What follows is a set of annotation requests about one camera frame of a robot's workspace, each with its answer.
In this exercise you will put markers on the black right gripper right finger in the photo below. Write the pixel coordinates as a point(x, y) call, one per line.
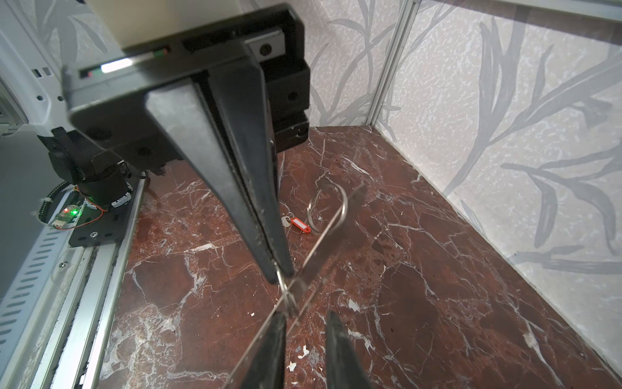
point(344, 369)

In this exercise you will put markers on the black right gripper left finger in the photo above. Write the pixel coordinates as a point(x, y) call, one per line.
point(265, 366)

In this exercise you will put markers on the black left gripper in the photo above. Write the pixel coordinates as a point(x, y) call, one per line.
point(226, 97)

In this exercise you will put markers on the key with red tag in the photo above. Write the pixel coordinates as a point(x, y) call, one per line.
point(290, 220)

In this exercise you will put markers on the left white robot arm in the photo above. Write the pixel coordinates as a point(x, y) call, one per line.
point(35, 52)

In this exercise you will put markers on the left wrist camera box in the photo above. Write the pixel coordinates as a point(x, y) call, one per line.
point(133, 22)

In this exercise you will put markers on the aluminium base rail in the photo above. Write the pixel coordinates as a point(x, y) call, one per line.
point(63, 343)

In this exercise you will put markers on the white slotted cable duct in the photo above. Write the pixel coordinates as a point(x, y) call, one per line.
point(24, 292)

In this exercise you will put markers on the aluminium frame profiles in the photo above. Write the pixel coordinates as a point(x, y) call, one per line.
point(604, 10)

